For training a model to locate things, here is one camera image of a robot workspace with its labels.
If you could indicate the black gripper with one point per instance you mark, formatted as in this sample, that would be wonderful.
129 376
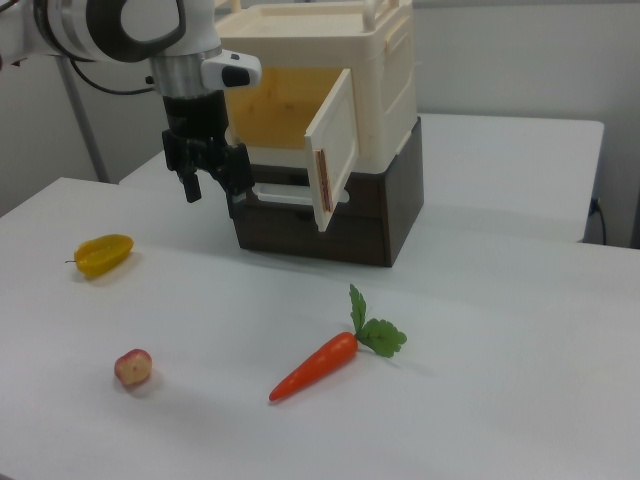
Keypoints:
195 117

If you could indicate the cream cabinet door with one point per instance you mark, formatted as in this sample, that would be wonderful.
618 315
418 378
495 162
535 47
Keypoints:
341 135

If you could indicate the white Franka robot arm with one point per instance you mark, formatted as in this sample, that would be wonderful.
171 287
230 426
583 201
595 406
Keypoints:
200 25

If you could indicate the cream plastic toy cabinet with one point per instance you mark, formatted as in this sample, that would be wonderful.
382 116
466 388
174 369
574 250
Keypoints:
380 75

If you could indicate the white drawer pull tray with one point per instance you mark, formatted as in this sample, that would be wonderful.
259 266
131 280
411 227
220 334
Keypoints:
285 194

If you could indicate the yellow toy starfruit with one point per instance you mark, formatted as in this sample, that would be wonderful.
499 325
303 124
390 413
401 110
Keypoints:
102 255

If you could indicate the dark wooden base box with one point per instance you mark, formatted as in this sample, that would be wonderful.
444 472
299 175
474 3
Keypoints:
360 235

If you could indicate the small red-yellow toy fruit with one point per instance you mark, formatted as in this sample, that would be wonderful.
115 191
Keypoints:
132 367

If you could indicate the orange toy carrot with leaves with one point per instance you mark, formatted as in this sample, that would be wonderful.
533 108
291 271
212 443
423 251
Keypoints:
320 362

